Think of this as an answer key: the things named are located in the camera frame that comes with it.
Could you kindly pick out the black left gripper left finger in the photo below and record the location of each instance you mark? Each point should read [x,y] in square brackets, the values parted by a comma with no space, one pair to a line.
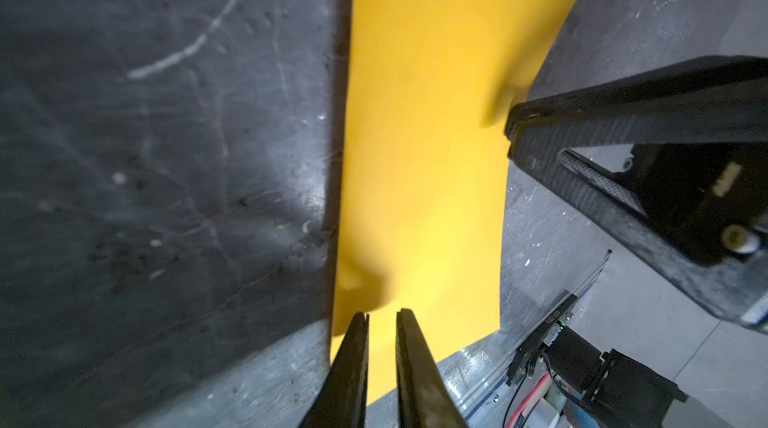
[341,402]

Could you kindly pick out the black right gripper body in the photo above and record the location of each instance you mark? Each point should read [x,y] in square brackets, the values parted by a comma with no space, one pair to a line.
[708,201]

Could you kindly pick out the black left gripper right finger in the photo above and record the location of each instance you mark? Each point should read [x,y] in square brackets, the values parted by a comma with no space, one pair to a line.
[423,400]

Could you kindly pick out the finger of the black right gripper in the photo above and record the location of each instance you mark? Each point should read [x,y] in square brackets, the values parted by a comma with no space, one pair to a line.
[731,291]
[712,99]

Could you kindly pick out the yellow square paper sheet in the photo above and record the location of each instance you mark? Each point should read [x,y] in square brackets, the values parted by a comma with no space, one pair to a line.
[425,165]

